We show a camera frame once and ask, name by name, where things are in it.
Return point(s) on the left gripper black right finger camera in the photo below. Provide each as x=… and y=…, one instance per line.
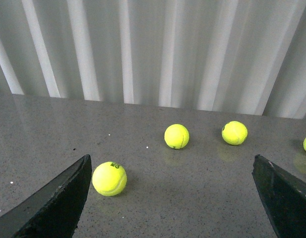
x=283, y=197

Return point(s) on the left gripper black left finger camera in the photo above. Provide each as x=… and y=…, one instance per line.
x=54, y=210

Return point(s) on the near left tennis ball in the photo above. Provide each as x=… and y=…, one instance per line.
x=109, y=179

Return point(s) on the middle tennis ball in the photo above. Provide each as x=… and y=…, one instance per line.
x=176, y=136

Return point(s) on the white pleated curtain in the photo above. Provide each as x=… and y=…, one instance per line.
x=238, y=56

